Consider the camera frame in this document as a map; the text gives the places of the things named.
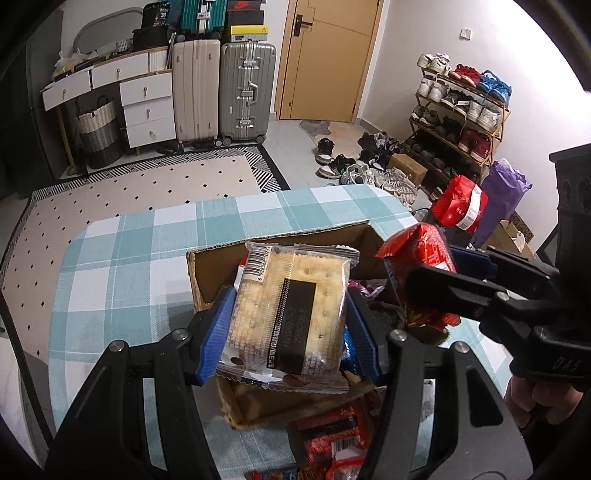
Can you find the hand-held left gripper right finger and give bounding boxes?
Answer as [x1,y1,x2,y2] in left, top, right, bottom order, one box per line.
[345,287,532,480]

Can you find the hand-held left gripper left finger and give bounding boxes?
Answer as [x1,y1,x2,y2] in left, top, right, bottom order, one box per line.
[44,285,238,480]

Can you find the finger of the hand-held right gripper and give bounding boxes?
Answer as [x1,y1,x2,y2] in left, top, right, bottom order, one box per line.
[450,247,559,289]
[406,267,509,321]

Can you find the red chip packet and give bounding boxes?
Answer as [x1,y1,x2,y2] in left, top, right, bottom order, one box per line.
[375,222,462,333]

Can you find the clear cracker packet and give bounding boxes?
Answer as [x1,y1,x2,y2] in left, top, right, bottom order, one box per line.
[217,240,361,395]

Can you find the red black snack packet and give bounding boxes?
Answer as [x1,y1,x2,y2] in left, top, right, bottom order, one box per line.
[288,401,375,480]

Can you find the red yellow snack packet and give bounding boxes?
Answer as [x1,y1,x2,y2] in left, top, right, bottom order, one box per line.
[245,467,301,480]

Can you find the person's right hand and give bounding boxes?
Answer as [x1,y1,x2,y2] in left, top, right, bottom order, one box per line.
[503,376,573,428]

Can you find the open brown cardboard carton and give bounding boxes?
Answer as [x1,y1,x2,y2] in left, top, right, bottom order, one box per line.
[482,219,534,259]

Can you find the red shopping bag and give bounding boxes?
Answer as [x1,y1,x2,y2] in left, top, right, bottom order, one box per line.
[431,174,489,232]

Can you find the purple bag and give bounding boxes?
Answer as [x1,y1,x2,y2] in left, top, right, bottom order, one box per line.
[471,158,533,250]

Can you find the checked tablecloth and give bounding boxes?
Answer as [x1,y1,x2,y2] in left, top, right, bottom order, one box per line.
[48,185,513,480]

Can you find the small brown cardboard box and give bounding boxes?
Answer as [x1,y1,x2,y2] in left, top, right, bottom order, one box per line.
[387,153,429,185]

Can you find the wooden shoe rack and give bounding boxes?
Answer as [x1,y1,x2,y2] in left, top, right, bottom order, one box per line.
[404,67,512,185]

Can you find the pile of sneakers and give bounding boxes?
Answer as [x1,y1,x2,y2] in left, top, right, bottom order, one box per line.
[315,131,419,206]

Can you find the rows of assorted shoes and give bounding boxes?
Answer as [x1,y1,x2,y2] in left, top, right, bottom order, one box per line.
[411,53,513,181]

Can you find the patterned rug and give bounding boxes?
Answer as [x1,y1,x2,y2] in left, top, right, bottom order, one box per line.
[0,143,291,361]

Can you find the door mat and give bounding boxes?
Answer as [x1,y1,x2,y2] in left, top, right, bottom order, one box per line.
[299,119,365,160]

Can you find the woven laundry basket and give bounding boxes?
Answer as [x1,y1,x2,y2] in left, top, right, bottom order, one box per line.
[74,96,124,169]

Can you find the wooden door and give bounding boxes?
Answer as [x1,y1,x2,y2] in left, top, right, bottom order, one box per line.
[274,0,384,124]

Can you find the white drawer desk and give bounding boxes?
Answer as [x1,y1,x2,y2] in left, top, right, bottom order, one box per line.
[41,46,178,155]

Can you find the cream suitcase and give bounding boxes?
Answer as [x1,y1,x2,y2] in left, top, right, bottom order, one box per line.
[172,39,222,143]

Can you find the silver suitcase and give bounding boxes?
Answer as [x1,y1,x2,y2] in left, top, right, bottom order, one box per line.
[218,41,278,144]

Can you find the black storage box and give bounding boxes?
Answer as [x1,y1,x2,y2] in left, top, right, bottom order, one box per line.
[133,27,174,51]

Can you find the plastic bag with food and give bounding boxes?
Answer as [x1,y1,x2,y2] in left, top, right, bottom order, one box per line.
[52,50,100,77]

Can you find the teal suitcase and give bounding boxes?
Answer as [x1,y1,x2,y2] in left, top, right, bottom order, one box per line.
[180,0,228,34]

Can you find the black printed bag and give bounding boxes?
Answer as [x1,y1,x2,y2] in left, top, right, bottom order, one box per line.
[141,2,171,29]

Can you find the arched grey mirror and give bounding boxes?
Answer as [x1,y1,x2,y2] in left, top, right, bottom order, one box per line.
[74,7,144,56]

